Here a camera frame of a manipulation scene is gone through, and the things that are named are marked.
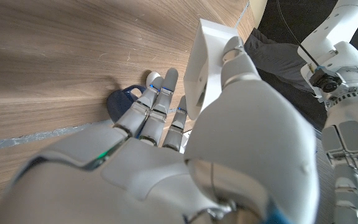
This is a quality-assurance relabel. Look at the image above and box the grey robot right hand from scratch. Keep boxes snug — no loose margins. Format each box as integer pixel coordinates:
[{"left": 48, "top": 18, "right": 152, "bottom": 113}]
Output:
[{"left": 0, "top": 35, "right": 320, "bottom": 224}]

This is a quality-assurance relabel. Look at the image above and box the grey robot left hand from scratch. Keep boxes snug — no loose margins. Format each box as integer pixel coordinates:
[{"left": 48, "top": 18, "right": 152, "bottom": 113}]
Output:
[{"left": 320, "top": 80, "right": 358, "bottom": 224}]

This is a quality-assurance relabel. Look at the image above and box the white mechanical kitchen timer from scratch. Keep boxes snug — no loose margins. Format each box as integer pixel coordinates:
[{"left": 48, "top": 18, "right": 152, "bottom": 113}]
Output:
[{"left": 183, "top": 17, "right": 241, "bottom": 121}]

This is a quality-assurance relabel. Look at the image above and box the dark blue ceramic mug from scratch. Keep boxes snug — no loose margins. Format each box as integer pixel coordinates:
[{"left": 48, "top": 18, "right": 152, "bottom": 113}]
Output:
[{"left": 106, "top": 84, "right": 147, "bottom": 124}]

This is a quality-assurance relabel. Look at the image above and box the person in dark clothes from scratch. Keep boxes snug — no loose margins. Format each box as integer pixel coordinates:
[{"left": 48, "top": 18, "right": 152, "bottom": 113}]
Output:
[{"left": 244, "top": 0, "right": 358, "bottom": 131}]

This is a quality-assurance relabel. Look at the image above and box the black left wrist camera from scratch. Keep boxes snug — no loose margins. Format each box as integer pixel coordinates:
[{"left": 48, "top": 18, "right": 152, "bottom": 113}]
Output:
[{"left": 308, "top": 66, "right": 343, "bottom": 94}]

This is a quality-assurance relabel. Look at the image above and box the thin black left wrist cable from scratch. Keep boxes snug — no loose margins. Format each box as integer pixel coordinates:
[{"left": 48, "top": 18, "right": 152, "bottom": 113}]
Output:
[{"left": 275, "top": 0, "right": 321, "bottom": 68}]

